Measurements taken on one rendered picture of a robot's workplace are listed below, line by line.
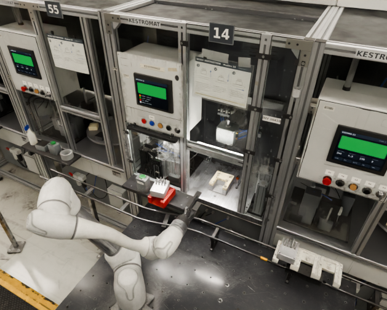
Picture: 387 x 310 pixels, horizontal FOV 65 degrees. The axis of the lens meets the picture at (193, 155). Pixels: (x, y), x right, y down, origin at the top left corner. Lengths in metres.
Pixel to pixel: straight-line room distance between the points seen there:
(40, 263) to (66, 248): 0.23
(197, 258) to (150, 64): 1.23
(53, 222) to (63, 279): 1.65
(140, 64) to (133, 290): 1.20
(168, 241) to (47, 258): 1.81
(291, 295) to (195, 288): 0.56
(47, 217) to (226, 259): 1.17
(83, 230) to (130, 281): 0.44
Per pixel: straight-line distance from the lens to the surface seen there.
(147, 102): 1.81
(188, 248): 2.11
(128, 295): 1.72
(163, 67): 1.69
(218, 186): 2.18
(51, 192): 1.46
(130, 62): 1.81
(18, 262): 3.25
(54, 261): 3.12
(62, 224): 1.37
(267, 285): 2.03
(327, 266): 1.96
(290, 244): 1.91
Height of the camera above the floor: 2.39
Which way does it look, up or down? 37 degrees down
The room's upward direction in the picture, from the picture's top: 1 degrees clockwise
